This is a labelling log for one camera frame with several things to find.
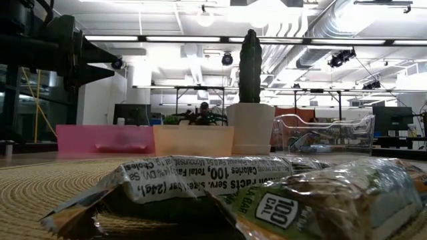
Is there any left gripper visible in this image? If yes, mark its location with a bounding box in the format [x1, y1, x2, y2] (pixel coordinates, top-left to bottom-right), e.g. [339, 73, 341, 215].
[55, 15, 119, 93]

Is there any peanut butter granola bar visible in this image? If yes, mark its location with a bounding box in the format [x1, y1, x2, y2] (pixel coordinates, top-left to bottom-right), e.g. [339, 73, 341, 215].
[39, 155, 333, 240]
[206, 157, 427, 240]

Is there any oatmeal raisin granola bar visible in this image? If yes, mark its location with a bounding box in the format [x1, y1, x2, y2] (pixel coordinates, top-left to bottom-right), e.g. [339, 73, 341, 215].
[289, 131, 332, 154]

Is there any black monitor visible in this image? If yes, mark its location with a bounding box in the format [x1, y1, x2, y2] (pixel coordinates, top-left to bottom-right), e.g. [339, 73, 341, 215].
[372, 106, 414, 137]
[113, 103, 151, 127]

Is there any pink plastic bin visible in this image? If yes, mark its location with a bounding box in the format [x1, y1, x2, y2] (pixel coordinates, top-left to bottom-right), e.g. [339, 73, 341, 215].
[55, 125, 156, 155]

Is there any green plant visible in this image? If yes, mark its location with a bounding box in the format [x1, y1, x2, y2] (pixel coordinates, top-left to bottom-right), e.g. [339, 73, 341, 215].
[163, 112, 196, 127]

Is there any person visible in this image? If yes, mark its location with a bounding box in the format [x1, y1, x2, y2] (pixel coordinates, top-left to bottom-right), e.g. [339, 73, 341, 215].
[195, 101, 214, 127]

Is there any round ceiling lamp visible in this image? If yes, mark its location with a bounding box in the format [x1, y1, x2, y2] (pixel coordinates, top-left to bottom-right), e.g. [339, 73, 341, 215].
[195, 9, 215, 28]

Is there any orange plastic bin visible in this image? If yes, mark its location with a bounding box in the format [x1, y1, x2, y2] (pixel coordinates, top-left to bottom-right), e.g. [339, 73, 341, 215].
[152, 125, 235, 157]

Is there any round woven placemat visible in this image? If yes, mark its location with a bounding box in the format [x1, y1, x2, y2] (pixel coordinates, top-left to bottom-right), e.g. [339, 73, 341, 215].
[0, 155, 427, 240]

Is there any overhead light bar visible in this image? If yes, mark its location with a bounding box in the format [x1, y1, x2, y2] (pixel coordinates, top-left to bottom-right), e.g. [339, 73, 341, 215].
[85, 35, 427, 47]

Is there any orange panel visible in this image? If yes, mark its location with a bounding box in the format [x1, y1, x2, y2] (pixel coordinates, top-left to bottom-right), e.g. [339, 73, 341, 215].
[270, 107, 316, 147]

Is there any black ceiling spotlight cluster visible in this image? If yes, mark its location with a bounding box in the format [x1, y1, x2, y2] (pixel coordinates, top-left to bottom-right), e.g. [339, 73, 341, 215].
[327, 48, 357, 69]

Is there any clear plastic bin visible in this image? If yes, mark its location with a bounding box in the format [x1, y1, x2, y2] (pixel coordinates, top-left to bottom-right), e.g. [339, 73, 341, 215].
[272, 113, 376, 156]

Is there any black background desk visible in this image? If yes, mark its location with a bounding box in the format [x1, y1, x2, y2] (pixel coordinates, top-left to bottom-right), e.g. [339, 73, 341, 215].
[373, 135, 427, 157]

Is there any hanging yellow cable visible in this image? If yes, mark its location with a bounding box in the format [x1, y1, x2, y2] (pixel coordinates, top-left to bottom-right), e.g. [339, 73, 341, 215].
[20, 66, 57, 144]

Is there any background black workstation frame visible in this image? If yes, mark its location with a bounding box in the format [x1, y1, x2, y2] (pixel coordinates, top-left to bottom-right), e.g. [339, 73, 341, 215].
[292, 88, 344, 121]
[173, 85, 226, 127]

